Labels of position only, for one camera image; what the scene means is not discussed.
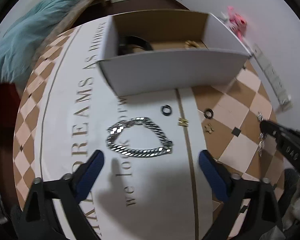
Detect crystal link bracelet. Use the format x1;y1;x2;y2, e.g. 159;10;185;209
256;112;268;158

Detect small gold earrings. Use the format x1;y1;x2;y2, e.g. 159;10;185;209
204;124;214;134

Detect silver chain bracelet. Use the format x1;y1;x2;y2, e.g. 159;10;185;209
105;116;174;158

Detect wooden bead bracelet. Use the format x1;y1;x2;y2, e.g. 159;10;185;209
184;39;199;49

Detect black bangle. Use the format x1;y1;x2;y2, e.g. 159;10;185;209
117;35;153;56

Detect checkered printed tablecloth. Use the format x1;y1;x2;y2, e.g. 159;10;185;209
12;17;286;240

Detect pink panther plush toy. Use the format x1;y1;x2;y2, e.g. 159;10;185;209
226;7;247;39

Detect open cardboard box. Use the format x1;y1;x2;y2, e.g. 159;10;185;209
99;10;251;96

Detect blue duvet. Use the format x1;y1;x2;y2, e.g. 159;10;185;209
0;0;103;83

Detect bed with patterned mattress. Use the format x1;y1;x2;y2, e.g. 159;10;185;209
0;0;106;86

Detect white wall power strip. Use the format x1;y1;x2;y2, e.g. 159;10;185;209
251;43;292;112

